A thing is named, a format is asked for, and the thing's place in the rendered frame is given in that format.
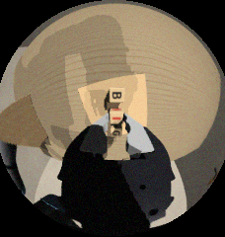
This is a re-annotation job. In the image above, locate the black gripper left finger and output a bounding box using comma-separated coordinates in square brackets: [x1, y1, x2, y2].
[57, 113, 110, 181]

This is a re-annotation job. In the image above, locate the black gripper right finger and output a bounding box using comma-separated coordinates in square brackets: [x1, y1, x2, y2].
[123, 114, 176, 181]

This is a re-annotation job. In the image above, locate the beige mat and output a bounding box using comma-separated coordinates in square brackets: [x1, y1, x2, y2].
[78, 74, 147, 126]

